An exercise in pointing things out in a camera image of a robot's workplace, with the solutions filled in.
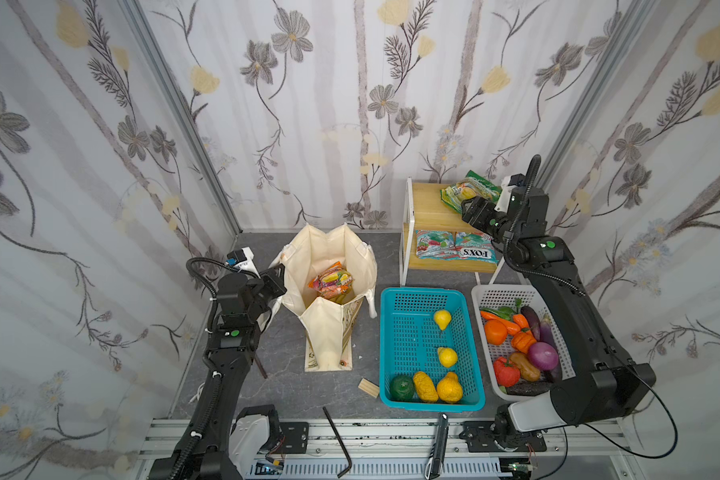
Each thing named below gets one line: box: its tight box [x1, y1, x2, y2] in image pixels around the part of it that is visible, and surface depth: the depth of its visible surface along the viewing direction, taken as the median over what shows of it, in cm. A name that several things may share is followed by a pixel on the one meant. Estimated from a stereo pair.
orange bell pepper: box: [512, 327, 537, 354], surface depth 87 cm
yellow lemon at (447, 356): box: [437, 347, 458, 368], surface depth 86 cm
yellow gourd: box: [437, 371, 463, 404], surface depth 79 cm
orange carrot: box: [480, 310, 521, 335], surface depth 93 cm
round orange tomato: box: [484, 319, 507, 346], surface depth 89 cm
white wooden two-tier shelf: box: [400, 178, 505, 286], surface depth 84 cm
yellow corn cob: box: [413, 371, 439, 402], surface depth 80 cm
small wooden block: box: [357, 377, 380, 399], surface depth 83 cm
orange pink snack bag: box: [308, 261, 355, 301], surface depth 92 cm
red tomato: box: [494, 356, 521, 387], surface depth 80 cm
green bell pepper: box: [390, 375, 415, 401], surface depth 80 cm
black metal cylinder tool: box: [424, 412, 449, 480], surface depth 73 cm
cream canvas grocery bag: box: [258, 223, 377, 372], surface depth 86 cm
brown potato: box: [510, 352, 540, 382], surface depth 82 cm
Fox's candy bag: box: [415, 230, 499, 263], surface depth 94 cm
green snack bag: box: [440, 170, 502, 214], surface depth 85 cm
